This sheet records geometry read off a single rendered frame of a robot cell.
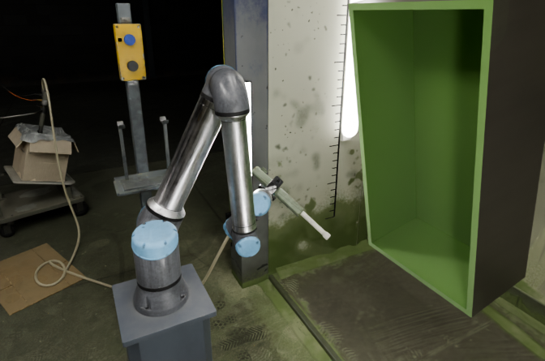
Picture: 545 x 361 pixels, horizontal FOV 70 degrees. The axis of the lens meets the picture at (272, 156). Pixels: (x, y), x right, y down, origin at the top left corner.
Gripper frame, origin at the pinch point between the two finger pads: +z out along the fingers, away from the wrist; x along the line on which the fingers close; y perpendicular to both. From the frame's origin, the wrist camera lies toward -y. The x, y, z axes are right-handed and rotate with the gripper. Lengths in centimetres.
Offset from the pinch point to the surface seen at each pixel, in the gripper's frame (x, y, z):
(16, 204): -137, 159, 108
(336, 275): 69, 18, 59
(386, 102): 12, -68, -5
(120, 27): -100, -10, -12
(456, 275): 88, -31, -8
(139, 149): -64, 32, 13
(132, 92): -83, 11, 3
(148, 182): -47, 39, 4
